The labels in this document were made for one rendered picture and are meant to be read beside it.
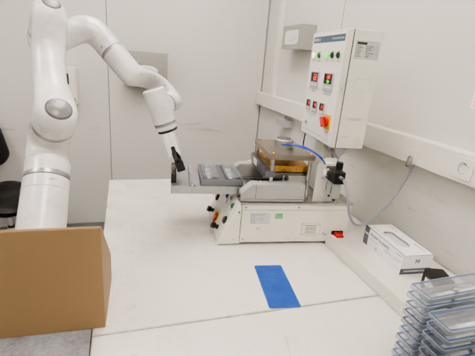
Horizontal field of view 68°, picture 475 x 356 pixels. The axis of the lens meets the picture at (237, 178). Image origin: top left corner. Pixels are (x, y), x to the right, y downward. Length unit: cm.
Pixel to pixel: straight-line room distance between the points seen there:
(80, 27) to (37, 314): 94
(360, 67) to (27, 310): 124
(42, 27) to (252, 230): 99
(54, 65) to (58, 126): 25
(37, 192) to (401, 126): 134
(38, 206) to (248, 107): 224
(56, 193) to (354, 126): 101
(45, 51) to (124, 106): 159
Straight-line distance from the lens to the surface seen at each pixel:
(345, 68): 134
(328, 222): 147
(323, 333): 107
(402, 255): 132
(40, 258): 95
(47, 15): 134
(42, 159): 110
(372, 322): 116
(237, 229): 137
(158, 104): 134
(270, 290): 118
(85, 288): 98
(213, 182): 136
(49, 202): 105
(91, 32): 145
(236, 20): 296
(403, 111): 162
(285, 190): 136
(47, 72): 126
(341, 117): 136
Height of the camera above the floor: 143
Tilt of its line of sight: 18 degrees down
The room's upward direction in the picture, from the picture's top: 5 degrees clockwise
